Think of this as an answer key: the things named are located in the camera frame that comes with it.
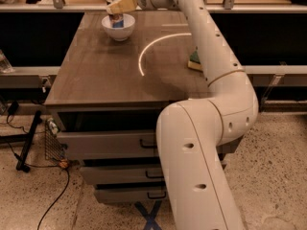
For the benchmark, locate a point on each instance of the top grey drawer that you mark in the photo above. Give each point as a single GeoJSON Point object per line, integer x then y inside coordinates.
{"type": "Point", "coordinates": [109, 144]}

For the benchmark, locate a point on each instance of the green yellow sponge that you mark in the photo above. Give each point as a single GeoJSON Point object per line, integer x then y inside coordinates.
{"type": "Point", "coordinates": [194, 62]}

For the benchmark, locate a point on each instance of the redbull can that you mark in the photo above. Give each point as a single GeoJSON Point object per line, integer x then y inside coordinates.
{"type": "Point", "coordinates": [116, 20]}

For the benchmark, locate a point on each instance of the black bar stand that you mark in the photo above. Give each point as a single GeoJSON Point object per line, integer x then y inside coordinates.
{"type": "Point", "coordinates": [21, 164]}

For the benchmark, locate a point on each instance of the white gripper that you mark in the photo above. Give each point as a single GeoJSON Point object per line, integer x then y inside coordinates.
{"type": "Point", "coordinates": [129, 5]}

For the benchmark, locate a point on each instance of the bottom grey drawer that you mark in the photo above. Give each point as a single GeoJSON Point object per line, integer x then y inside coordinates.
{"type": "Point", "coordinates": [119, 195]}

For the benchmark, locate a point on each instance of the blue tape cross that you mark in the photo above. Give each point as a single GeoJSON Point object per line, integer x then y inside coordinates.
{"type": "Point", "coordinates": [149, 216]}

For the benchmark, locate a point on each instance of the grey drawer cabinet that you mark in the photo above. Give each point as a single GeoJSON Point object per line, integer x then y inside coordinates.
{"type": "Point", "coordinates": [109, 85]}

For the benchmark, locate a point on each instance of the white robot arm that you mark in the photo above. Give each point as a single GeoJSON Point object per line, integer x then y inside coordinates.
{"type": "Point", "coordinates": [188, 133]}

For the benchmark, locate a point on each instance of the grey drawer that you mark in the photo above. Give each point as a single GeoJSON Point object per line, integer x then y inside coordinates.
{"type": "Point", "coordinates": [109, 144]}
{"type": "Point", "coordinates": [149, 173]}
{"type": "Point", "coordinates": [119, 195]}

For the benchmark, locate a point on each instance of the wire mesh basket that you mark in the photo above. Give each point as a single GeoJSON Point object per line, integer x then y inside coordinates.
{"type": "Point", "coordinates": [53, 149]}

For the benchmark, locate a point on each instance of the clear plastic cup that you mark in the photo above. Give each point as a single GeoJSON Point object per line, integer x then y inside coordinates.
{"type": "Point", "coordinates": [5, 66]}

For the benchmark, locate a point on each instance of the white bowl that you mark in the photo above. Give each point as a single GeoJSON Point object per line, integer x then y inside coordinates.
{"type": "Point", "coordinates": [119, 34]}

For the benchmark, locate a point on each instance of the middle grey drawer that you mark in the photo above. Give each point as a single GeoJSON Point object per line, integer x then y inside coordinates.
{"type": "Point", "coordinates": [149, 173]}

